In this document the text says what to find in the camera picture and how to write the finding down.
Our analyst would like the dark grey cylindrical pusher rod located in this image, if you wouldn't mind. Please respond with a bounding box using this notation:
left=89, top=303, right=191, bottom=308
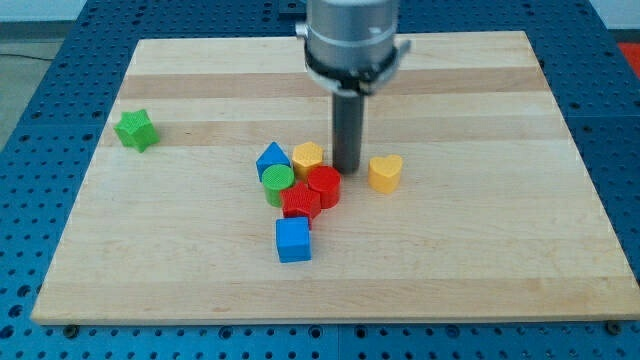
left=331, top=94, right=364, bottom=175

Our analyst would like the yellow heart block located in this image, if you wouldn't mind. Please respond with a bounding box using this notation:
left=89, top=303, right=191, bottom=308
left=368, top=154, right=403, bottom=194

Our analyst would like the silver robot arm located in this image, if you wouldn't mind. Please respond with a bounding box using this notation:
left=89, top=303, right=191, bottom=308
left=296, top=0, right=411, bottom=175

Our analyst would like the yellow hexagon block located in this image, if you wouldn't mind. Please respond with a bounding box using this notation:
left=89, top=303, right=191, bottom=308
left=292, top=142, right=324, bottom=182

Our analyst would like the red cylinder block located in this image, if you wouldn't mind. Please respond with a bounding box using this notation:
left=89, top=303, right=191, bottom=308
left=307, top=166, right=342, bottom=209

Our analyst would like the blue triangle block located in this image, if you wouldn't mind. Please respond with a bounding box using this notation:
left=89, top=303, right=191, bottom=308
left=255, top=142, right=291, bottom=181

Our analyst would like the green cylinder block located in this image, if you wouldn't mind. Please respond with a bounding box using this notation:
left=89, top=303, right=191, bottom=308
left=262, top=164, right=295, bottom=207

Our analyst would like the red star block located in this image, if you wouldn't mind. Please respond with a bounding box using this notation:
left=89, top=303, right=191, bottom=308
left=280, top=182, right=322, bottom=228

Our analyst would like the blue cube block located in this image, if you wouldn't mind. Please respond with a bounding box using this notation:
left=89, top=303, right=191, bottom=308
left=275, top=217, right=312, bottom=263

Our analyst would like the wooden board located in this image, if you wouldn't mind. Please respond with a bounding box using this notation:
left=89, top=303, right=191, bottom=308
left=31, top=31, right=639, bottom=325

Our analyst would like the green star block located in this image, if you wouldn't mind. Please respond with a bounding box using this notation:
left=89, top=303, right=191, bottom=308
left=114, top=109, right=159, bottom=153

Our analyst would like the blue perforated table plate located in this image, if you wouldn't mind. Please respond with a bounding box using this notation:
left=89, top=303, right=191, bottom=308
left=1, top=0, right=639, bottom=359

